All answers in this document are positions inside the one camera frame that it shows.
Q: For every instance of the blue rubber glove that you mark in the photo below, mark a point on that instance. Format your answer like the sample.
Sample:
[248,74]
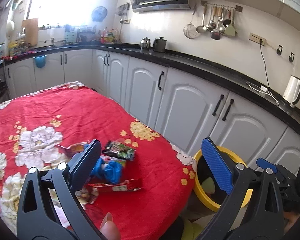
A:
[110,172]

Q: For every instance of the dark pot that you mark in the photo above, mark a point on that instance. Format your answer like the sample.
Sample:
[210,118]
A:
[159,44]

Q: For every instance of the yellow trash bin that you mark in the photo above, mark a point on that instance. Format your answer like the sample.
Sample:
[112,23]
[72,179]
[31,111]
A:
[206,188]

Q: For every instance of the blue wall fan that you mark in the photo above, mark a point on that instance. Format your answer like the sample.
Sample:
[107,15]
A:
[99,14]

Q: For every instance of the white electric kettle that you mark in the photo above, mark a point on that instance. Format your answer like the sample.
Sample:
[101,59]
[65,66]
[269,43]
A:
[292,91]

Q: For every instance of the red floral tablecloth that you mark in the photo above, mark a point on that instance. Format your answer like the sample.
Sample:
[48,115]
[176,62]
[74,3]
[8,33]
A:
[36,128]

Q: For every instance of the orange snack wrapper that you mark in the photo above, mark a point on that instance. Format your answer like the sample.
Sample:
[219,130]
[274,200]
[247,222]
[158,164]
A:
[73,149]

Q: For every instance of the black countertop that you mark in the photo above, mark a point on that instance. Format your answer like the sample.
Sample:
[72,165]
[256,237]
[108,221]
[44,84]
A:
[218,74]

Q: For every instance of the blue hanging basket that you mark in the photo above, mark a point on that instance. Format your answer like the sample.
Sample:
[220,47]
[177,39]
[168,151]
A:
[40,61]

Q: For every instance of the white kitchen cabinets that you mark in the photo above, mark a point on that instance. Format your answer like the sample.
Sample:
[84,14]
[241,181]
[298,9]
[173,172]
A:
[182,107]

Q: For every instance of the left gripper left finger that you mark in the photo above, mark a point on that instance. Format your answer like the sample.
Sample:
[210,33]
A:
[37,217]

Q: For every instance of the dark green snack packet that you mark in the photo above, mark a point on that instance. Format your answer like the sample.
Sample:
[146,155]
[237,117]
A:
[119,150]

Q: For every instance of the long red snack wrapper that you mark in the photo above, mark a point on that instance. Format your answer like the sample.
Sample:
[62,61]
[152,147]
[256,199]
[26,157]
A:
[127,185]

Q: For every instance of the hanging kitchen utensils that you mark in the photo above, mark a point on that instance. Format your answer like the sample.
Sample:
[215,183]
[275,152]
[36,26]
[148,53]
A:
[217,19]

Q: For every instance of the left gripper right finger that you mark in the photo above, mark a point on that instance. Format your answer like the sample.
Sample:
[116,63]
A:
[264,216]

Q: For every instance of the steel teapot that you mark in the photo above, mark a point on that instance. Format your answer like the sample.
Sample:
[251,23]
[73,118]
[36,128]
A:
[145,43]

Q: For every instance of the person left hand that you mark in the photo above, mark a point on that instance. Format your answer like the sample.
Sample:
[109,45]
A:
[109,229]

